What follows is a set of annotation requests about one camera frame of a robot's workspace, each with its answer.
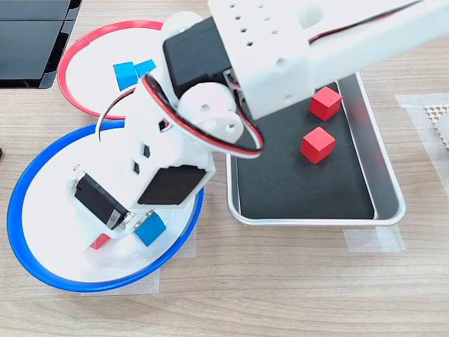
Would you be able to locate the steel tray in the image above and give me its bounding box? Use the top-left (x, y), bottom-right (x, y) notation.
top-left (226, 72), bottom-right (407, 226)

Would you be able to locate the red cube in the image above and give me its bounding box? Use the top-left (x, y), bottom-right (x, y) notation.
top-left (308, 86), bottom-right (343, 121)
top-left (88, 234), bottom-right (112, 251)
top-left (300, 126), bottom-right (336, 164)

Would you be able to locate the red-rimmed white plate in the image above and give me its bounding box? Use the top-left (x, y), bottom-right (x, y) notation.
top-left (57, 20), bottom-right (168, 121)

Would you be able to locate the translucent tape strip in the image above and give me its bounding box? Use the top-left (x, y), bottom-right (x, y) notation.
top-left (343, 226), bottom-right (406, 253)
top-left (80, 224), bottom-right (197, 296)

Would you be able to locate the blue-rimmed white plate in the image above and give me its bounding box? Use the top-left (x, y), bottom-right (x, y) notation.
top-left (6, 121), bottom-right (205, 293)

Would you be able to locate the blue cube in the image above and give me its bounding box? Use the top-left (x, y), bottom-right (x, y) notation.
top-left (135, 59), bottom-right (157, 79)
top-left (112, 61), bottom-right (138, 90)
top-left (134, 213), bottom-right (167, 247)

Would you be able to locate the translucent tape sheet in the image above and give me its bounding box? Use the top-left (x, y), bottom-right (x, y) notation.
top-left (395, 93), bottom-right (449, 197)

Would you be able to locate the red black white servo cable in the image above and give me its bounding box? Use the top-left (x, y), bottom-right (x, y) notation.
top-left (95, 72), bottom-right (264, 159)

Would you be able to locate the pale perforated base plate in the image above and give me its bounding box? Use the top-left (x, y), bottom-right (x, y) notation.
top-left (424, 104), bottom-right (449, 152)

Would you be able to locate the black glossy panel device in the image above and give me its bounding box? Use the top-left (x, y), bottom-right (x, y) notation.
top-left (0, 0), bottom-right (83, 89)

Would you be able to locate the black tray mat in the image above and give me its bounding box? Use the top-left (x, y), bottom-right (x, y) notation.
top-left (236, 82), bottom-right (375, 220)

